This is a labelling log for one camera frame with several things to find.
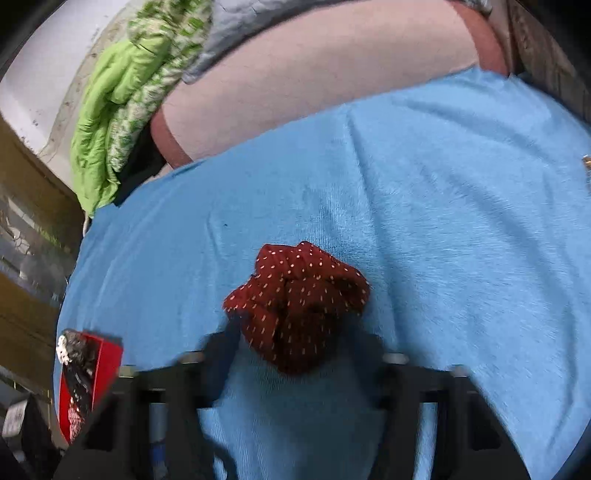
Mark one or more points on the red polka dot scrunchie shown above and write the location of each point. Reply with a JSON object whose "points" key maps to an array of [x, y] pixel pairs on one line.
{"points": [[300, 304]]}

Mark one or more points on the blue blanket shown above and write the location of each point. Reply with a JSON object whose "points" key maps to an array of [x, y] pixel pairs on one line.
{"points": [[415, 207]]}

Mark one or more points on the green quilt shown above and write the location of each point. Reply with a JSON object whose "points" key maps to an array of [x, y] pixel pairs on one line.
{"points": [[120, 92]]}

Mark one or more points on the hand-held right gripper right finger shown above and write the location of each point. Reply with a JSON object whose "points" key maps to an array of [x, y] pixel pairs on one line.
{"points": [[390, 383]]}

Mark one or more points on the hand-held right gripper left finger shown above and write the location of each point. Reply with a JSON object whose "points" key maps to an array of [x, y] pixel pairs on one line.
{"points": [[221, 369]]}

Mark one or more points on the small gold pendant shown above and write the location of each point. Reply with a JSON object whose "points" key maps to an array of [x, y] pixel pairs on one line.
{"points": [[586, 164]]}

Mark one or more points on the red box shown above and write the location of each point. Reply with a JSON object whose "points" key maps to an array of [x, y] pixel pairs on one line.
{"points": [[108, 369]]}

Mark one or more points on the grey-blue quilted pillow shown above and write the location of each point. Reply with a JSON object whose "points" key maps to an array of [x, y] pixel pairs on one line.
{"points": [[240, 32]]}

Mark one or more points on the pink quilted cushion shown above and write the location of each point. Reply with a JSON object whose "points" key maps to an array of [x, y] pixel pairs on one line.
{"points": [[300, 83]]}

